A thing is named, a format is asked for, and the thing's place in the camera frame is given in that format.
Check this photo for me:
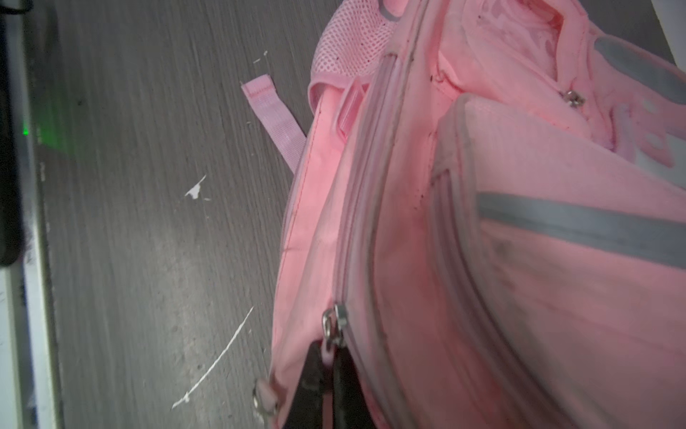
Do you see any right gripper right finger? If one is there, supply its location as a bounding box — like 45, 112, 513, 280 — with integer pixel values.
332, 349, 376, 429

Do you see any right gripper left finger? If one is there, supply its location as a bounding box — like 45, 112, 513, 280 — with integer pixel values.
282, 341, 329, 429

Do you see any pink student backpack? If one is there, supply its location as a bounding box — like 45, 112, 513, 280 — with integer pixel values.
242, 1, 685, 428

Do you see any aluminium front rail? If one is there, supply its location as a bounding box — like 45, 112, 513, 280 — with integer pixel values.
1, 1, 64, 428

